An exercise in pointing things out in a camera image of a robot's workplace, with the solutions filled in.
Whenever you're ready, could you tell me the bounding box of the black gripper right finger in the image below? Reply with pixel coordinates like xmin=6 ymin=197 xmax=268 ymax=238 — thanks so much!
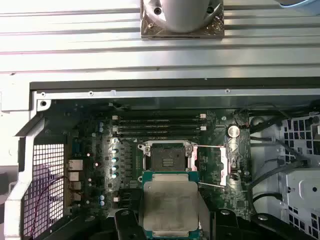
xmin=212 ymin=208 xmax=310 ymax=240

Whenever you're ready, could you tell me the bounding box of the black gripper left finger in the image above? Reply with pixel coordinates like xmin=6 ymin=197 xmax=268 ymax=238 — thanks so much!
xmin=46 ymin=209 xmax=148 ymax=240

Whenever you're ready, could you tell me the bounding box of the thin metal locking lever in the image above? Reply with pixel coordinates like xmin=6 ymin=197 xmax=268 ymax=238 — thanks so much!
xmin=199 ymin=182 xmax=225 ymax=188

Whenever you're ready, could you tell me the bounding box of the CPU with silver top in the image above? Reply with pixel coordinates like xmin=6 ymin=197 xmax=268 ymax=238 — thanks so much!
xmin=139 ymin=170 xmax=210 ymax=239

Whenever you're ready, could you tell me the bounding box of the metal socket cover frame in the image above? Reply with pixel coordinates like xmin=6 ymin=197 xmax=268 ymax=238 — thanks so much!
xmin=191 ymin=144 xmax=229 ymax=188

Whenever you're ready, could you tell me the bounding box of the black RAM slot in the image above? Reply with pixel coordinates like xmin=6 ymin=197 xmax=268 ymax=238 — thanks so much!
xmin=113 ymin=193 xmax=142 ymax=201
xmin=113 ymin=124 xmax=207 ymax=132
xmin=117 ymin=188 xmax=142 ymax=195
xmin=117 ymin=130 xmax=202 ymax=138
xmin=117 ymin=204 xmax=142 ymax=211
xmin=117 ymin=199 xmax=142 ymax=206
xmin=117 ymin=119 xmax=202 ymax=126
xmin=113 ymin=114 xmax=207 ymax=121

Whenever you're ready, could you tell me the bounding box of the CPU socket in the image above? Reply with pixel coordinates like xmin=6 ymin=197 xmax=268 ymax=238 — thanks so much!
xmin=136 ymin=140 xmax=200 ymax=176

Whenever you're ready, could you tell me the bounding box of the green motherboard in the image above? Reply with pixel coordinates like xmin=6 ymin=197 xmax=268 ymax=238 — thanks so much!
xmin=63 ymin=107 xmax=254 ymax=227

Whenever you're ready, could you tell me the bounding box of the silver rear port block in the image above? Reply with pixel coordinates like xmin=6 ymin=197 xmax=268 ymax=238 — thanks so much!
xmin=67 ymin=159 xmax=84 ymax=171
xmin=68 ymin=182 xmax=82 ymax=193
xmin=67 ymin=171 xmax=82 ymax=183

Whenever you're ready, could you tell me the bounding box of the silver perforated drive cage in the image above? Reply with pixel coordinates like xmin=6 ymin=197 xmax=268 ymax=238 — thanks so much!
xmin=277 ymin=111 xmax=320 ymax=240

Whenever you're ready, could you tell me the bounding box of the blue rear port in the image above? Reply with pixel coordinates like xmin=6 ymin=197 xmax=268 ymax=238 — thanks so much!
xmin=71 ymin=139 xmax=84 ymax=158

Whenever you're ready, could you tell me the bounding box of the round coin battery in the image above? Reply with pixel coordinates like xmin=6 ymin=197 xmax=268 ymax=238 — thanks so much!
xmin=226 ymin=124 xmax=241 ymax=138

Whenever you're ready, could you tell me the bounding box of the black and silver PC case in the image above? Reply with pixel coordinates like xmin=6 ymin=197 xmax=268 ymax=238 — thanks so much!
xmin=0 ymin=76 xmax=320 ymax=240

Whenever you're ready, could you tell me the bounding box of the pale blue teach pendant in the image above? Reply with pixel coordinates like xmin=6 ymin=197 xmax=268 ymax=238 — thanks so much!
xmin=278 ymin=0 xmax=320 ymax=11

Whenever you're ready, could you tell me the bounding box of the black cable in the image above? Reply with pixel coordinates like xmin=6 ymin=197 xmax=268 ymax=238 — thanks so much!
xmin=251 ymin=191 xmax=285 ymax=208
xmin=249 ymin=134 xmax=305 ymax=166

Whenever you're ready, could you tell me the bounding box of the square brown base plate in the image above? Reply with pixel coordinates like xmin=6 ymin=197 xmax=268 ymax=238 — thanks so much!
xmin=139 ymin=0 xmax=226 ymax=40

